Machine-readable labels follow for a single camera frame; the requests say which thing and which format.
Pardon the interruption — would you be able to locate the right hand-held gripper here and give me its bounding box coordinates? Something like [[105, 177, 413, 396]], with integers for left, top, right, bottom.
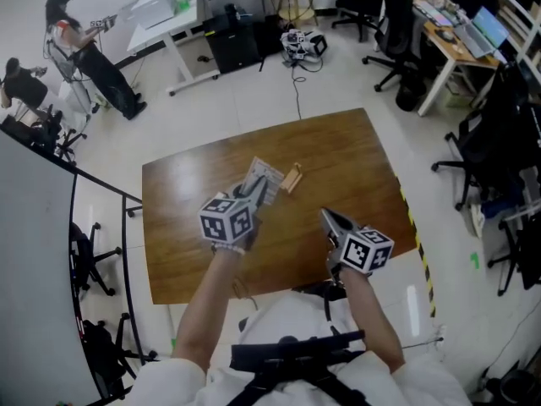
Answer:
[[320, 208, 395, 286]]

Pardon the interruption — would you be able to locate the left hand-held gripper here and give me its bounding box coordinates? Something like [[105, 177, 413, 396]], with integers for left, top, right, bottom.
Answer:
[[197, 174, 271, 252]]

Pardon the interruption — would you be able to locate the printed table card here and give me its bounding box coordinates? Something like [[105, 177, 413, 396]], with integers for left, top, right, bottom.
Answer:
[[243, 156, 285, 206]]

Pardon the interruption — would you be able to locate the wooden stand with clear sheet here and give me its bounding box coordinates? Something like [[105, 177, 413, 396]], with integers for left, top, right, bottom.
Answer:
[[281, 162, 304, 195]]

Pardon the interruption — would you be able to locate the person's right forearm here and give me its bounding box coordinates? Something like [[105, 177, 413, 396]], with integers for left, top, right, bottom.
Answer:
[[340, 268, 406, 374]]

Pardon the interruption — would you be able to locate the person's left forearm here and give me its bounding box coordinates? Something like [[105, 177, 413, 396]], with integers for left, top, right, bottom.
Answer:
[[172, 250, 246, 374]]

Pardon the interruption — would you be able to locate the wooden table with metal legs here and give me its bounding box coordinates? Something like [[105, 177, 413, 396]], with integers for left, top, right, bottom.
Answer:
[[141, 107, 419, 306]]

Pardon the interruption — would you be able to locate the person's dark trouser leg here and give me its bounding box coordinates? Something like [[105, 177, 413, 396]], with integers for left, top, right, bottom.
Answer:
[[291, 280, 346, 302]]

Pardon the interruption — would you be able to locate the yellow and black hazard tape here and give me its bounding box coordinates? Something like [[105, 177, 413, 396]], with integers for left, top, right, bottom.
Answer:
[[396, 175, 437, 319]]

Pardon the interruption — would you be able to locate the person's white shirt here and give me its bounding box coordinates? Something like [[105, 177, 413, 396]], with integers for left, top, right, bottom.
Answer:
[[133, 292, 473, 406]]

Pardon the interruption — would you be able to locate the black chest harness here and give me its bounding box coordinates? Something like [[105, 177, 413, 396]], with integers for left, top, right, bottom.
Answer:
[[227, 330, 373, 406]]

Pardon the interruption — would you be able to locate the black cabinet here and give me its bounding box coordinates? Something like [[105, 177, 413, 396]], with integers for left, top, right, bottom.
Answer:
[[202, 13, 261, 74]]

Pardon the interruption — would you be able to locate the black trash bin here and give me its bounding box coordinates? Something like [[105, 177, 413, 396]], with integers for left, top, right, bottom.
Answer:
[[396, 76, 428, 112]]

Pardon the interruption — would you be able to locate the white and black floor device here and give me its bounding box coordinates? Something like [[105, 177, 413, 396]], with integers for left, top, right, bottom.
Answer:
[[281, 30, 329, 63]]

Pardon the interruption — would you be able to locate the white standing desk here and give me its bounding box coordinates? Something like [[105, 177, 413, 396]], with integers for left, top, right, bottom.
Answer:
[[126, 0, 221, 97]]

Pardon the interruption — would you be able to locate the grey office chair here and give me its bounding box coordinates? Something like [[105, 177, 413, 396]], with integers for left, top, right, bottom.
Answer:
[[362, 0, 428, 92]]

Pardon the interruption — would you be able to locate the white box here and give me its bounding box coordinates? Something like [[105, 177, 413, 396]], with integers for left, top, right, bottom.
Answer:
[[130, 0, 178, 30]]

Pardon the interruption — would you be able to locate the wooden desk with white legs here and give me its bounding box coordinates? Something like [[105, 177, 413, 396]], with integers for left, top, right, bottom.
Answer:
[[412, 0, 502, 118]]

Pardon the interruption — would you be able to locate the whiteboard on black stand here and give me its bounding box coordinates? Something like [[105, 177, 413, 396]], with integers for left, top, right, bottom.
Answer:
[[0, 129, 160, 406]]

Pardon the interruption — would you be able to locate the open laptop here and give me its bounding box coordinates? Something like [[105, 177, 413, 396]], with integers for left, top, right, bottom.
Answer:
[[454, 6, 511, 58]]

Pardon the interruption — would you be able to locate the white shelving unit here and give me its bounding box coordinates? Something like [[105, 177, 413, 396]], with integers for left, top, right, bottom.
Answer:
[[485, 0, 541, 80]]

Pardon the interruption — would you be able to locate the white beaded bracelet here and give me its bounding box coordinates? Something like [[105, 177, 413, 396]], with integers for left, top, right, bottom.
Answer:
[[210, 243, 246, 256]]

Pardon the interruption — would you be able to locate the black floor cable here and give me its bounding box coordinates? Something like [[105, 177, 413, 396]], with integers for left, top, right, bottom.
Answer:
[[290, 59, 308, 120]]

